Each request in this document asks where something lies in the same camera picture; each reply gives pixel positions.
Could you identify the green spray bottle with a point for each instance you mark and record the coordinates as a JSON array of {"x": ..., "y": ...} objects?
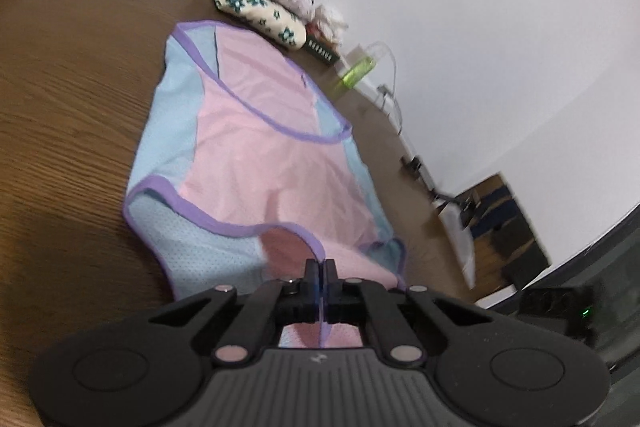
[{"x": 357, "y": 73}]

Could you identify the folded cream floral cloth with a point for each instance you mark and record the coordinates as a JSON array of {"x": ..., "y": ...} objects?
[{"x": 260, "y": 14}]

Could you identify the pink and blue mesh vest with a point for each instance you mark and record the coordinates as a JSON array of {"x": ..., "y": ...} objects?
[{"x": 250, "y": 157}]

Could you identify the white charger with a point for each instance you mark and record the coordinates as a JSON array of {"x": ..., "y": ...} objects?
[{"x": 356, "y": 54}]

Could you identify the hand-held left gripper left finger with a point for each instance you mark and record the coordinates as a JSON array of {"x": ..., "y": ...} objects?
[{"x": 313, "y": 289}]

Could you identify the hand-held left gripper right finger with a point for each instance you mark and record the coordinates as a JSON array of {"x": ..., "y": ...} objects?
[{"x": 330, "y": 289}]

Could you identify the crumpled white tissues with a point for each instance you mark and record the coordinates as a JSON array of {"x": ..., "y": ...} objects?
[{"x": 330, "y": 22}]

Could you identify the black box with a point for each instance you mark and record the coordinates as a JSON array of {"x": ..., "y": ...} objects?
[{"x": 320, "y": 51}]

